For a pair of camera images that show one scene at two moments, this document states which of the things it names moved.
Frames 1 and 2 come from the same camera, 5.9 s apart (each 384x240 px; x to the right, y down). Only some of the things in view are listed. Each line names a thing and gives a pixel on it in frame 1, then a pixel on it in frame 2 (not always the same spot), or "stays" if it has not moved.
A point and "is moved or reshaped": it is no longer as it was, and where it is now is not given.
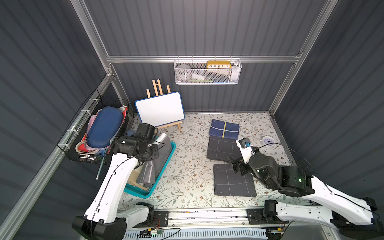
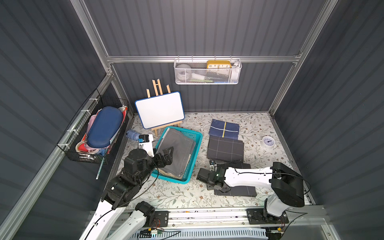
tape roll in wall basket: [183, 72] stays
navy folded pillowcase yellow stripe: [224, 129] stays
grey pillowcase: [150, 170] is moved or reshaped
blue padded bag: [104, 127] stays
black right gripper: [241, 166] -> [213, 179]
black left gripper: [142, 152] -> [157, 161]
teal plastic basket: [145, 194] -> [198, 138]
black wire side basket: [92, 134] stays
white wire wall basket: [214, 71] stays
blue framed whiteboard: [161, 110] stays
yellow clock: [217, 64] stays
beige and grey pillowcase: [134, 176] is moved or reshaped
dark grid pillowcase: [224, 149] stays
